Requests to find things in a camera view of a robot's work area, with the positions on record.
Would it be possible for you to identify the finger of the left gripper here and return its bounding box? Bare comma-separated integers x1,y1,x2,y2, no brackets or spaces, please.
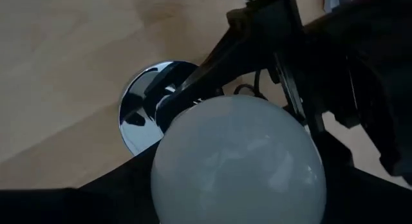
273,33,335,135
156,0,303,131

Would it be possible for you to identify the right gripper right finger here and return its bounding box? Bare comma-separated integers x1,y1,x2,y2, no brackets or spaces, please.
317,133,412,224

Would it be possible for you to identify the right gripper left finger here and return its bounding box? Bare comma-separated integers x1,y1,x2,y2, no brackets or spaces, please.
0,140,162,224

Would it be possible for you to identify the chrome lamp base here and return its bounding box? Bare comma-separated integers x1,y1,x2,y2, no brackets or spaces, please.
118,60,200,157

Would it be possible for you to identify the white lightbulb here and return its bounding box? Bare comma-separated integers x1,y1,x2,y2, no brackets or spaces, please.
150,95,328,224

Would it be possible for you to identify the black lamp power cable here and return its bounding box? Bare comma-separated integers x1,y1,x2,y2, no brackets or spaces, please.
233,69,268,101

